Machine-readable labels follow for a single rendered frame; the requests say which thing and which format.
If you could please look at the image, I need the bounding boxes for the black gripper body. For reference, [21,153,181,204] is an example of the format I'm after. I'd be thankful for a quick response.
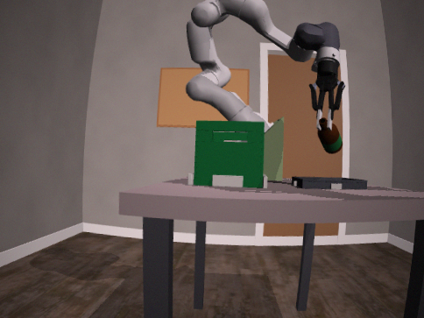
[315,60,338,92]

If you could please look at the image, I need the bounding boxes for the brown bottle with green label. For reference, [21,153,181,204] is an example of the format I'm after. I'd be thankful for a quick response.
[317,117,343,154]

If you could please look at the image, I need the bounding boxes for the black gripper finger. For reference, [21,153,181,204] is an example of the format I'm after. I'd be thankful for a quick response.
[327,79,345,131]
[309,80,326,131]

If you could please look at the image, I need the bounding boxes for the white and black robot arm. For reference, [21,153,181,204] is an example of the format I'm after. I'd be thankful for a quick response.
[186,0,340,132]

